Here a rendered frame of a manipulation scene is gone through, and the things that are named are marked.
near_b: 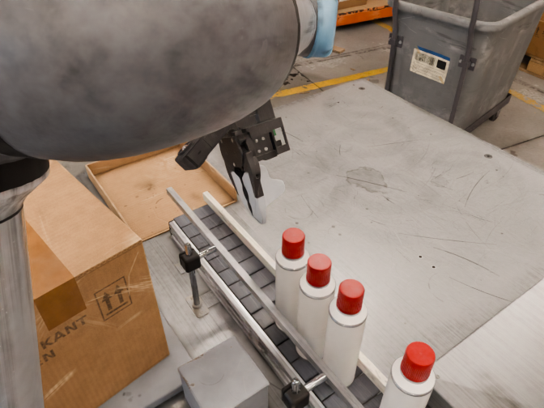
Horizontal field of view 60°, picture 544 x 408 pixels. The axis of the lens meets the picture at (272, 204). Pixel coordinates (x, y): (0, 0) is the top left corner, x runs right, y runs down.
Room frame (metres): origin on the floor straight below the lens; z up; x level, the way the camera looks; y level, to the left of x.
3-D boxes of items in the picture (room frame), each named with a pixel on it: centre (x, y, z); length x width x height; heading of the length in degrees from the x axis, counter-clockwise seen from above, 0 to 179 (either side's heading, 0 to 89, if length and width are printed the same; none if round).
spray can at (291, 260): (0.49, -0.03, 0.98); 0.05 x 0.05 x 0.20
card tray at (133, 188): (0.92, 0.28, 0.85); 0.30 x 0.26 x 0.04; 35
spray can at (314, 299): (0.44, -0.06, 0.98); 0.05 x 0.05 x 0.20
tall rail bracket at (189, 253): (0.58, 0.12, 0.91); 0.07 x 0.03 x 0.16; 125
